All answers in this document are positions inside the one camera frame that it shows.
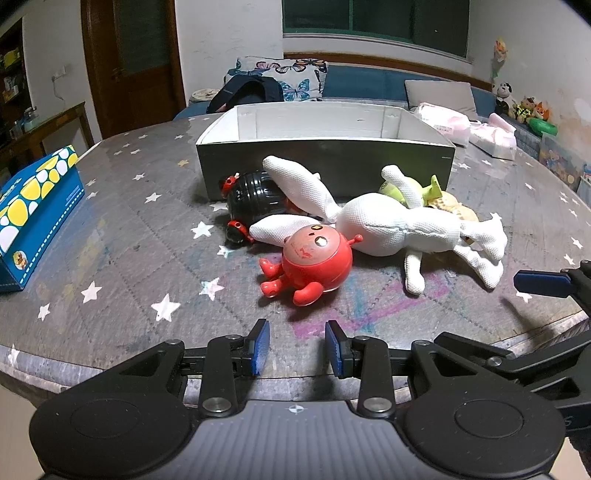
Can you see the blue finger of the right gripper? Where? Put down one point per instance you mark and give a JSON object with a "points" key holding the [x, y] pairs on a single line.
{"points": [[572, 282]]}

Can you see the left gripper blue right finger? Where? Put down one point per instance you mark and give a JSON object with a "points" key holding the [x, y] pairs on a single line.
{"points": [[367, 359]]}

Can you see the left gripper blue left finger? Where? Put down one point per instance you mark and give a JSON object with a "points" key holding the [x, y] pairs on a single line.
{"points": [[226, 359]]}

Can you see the red round toy figure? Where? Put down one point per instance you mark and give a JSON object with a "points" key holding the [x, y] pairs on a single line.
{"points": [[316, 260]]}

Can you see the white plush rabbit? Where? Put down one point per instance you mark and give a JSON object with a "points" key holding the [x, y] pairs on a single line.
{"points": [[389, 227]]}

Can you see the black haired doll figure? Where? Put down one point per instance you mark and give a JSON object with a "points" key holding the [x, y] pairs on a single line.
{"points": [[266, 208]]}

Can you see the green frog toy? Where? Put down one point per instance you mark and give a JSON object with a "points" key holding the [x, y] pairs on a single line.
{"points": [[414, 194]]}

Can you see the beige peanut toy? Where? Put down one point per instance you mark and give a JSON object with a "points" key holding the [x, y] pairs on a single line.
{"points": [[448, 202]]}

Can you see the grey star patterned mat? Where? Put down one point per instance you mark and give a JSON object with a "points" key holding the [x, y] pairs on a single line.
{"points": [[141, 260]]}

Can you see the colourful storage box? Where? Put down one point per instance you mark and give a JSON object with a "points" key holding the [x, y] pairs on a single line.
{"points": [[565, 164]]}

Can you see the orange fox plush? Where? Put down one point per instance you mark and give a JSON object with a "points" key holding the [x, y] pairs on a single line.
{"points": [[542, 111]]}

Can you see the yellow green plush toy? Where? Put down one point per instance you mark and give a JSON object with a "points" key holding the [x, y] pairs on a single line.
{"points": [[523, 110]]}

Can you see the panda plush toy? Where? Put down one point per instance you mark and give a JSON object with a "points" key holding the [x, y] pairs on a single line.
{"points": [[505, 101]]}

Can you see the pink white tissue pack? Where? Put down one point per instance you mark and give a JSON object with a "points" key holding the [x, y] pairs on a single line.
{"points": [[453, 125]]}

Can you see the white cardboard box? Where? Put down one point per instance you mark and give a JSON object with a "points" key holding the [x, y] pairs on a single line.
{"points": [[347, 143]]}

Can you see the grey cushion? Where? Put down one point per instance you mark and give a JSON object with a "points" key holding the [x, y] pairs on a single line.
{"points": [[456, 96]]}

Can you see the blue yellow tissue box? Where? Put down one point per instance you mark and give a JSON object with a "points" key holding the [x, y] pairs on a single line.
{"points": [[34, 205]]}

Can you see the dark blue backpack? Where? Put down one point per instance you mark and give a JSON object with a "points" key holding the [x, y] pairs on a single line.
{"points": [[242, 90]]}

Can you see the blue sofa bed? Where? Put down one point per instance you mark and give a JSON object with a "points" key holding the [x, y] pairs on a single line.
{"points": [[357, 82]]}

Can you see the butterfly print pillow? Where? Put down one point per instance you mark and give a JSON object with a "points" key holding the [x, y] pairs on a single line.
{"points": [[301, 79]]}

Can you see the dark green window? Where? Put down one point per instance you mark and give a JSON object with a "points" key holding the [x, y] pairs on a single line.
{"points": [[439, 24]]}

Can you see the wooden side table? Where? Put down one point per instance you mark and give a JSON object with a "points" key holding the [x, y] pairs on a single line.
{"points": [[29, 148]]}

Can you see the dark wooden door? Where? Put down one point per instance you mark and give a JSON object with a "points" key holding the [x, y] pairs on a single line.
{"points": [[132, 62]]}

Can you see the wall hanging doll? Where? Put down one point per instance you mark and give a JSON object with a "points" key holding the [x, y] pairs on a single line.
{"points": [[499, 57]]}

